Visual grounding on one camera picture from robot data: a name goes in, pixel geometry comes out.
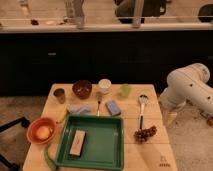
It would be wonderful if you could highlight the light green cup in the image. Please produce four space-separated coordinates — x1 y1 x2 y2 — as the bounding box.
120 84 131 98

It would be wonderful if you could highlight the bunch of red grapes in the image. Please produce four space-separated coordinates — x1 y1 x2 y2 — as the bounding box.
134 126 157 143

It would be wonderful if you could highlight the dark metal cup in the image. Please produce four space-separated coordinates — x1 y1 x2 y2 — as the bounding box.
53 88 66 104

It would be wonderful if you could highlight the blue cloth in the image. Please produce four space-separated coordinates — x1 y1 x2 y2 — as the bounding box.
67 104 91 115

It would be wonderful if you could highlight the green plastic tray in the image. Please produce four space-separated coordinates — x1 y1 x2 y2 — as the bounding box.
55 116 124 171

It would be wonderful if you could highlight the white cup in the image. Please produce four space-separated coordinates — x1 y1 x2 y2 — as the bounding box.
98 79 111 94

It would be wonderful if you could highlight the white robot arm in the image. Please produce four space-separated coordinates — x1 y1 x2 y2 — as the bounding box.
158 63 213 124

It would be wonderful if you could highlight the white egg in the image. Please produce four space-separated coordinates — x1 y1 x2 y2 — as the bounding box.
36 126 50 140

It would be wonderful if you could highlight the orange bowl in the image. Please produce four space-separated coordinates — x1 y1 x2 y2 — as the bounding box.
27 117 56 145

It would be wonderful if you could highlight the black stand leg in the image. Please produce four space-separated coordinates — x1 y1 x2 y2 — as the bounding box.
0 117 30 171

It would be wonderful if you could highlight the blue sponge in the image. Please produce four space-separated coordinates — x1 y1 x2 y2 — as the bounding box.
105 100 121 116

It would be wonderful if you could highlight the dark red bowl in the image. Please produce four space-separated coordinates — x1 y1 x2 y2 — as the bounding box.
72 80 92 99

